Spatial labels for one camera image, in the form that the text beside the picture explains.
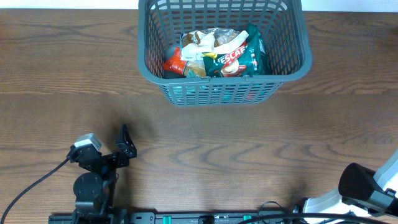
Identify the brown patterned snack bag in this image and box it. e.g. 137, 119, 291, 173
180, 27, 249, 61

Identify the green Nescafe coffee bag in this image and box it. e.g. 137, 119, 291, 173
202, 23, 272, 77

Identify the pale green plastic pouch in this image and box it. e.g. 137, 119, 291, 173
172, 69, 201, 101

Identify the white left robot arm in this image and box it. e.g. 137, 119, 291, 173
67, 142, 137, 223

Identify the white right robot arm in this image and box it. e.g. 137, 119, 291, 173
120, 154, 397, 224

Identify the grey plastic basket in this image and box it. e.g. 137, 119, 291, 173
137, 0, 312, 107

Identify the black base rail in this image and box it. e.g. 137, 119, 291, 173
48, 210, 285, 224

